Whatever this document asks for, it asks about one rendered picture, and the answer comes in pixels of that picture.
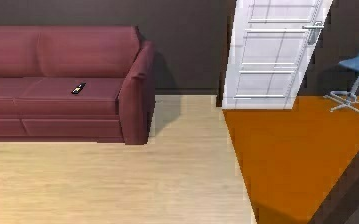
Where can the blue swivel chair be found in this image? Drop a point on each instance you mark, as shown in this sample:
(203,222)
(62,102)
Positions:
(355,63)

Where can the black remote control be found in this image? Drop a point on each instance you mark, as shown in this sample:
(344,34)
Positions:
(78,88)

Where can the white room door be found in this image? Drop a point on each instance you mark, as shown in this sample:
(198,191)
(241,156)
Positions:
(270,56)

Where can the dark red sofa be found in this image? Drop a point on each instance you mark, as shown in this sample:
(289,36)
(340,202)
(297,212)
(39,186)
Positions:
(70,53)

